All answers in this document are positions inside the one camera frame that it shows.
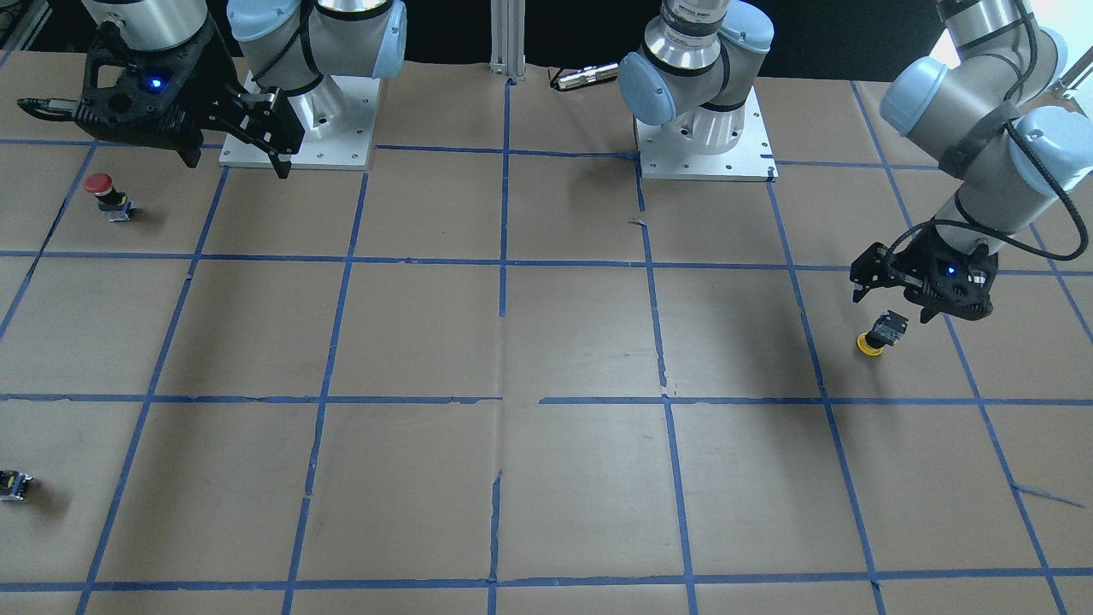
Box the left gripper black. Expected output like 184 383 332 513
850 230 976 324

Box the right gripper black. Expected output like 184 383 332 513
81 17 306 179

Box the yellow push button switch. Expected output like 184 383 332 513
856 310 909 357

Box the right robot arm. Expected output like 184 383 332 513
17 1 407 179

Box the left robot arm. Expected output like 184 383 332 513
618 1 1090 323

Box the silver metal tool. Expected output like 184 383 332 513
549 61 618 92

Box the brown paper table cover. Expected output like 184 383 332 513
1 52 1092 614

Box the small black contact block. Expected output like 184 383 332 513
1 470 34 501

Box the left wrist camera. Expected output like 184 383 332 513
961 244 999 320

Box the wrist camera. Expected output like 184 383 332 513
961 244 999 320
16 87 142 143

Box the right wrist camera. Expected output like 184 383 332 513
16 87 142 143

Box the red push button switch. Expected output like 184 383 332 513
83 173 133 222

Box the aluminium frame post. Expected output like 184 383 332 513
487 0 526 81

